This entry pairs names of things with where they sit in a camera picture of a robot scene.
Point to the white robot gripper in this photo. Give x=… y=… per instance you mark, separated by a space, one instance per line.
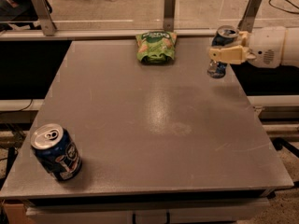
x=266 y=47

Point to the green rice chip bag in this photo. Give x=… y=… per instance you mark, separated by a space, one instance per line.
x=156 y=46

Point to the dark blue pepsi can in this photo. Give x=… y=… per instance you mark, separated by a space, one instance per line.
x=56 y=151

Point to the right metal bracket post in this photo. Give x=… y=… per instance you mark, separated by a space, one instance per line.
x=248 y=19

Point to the metal bracket post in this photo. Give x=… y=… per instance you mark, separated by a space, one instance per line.
x=248 y=19
x=42 y=11
x=169 y=15

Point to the middle metal bracket post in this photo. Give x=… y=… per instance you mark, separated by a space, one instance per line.
x=169 y=15

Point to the left metal bracket post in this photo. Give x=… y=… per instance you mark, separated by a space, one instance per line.
x=42 y=11

